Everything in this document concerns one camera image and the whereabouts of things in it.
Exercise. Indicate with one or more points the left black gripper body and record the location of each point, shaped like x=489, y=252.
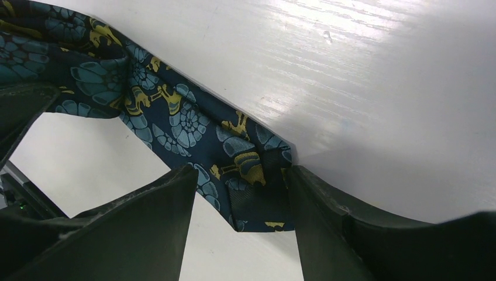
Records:
x=17, y=190

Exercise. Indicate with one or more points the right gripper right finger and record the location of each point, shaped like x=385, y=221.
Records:
x=343, y=238

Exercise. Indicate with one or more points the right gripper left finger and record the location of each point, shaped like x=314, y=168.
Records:
x=139, y=236

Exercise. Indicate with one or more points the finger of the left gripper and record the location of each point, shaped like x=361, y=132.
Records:
x=21, y=105

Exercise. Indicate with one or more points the blue patterned tie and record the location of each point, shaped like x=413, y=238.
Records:
x=103, y=74

